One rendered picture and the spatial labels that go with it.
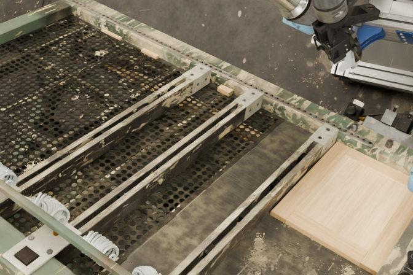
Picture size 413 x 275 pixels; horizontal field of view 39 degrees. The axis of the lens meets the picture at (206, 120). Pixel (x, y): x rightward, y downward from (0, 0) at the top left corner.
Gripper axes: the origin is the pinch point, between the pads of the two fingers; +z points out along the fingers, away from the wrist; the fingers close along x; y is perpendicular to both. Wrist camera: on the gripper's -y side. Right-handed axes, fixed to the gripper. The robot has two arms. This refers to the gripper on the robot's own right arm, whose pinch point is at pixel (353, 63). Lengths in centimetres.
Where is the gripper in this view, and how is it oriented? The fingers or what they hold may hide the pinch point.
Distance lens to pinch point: 156.7
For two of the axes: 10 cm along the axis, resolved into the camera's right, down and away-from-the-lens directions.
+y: -8.1, 5.9, -0.7
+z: 3.6, 5.8, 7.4
